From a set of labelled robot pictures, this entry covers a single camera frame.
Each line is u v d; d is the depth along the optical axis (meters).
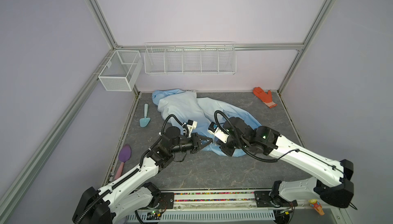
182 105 0.98
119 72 0.99
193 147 0.63
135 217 0.70
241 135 0.49
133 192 0.60
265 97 1.16
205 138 0.69
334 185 0.40
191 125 0.69
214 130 0.59
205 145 0.68
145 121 1.04
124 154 0.91
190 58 1.12
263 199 0.74
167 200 0.74
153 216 0.72
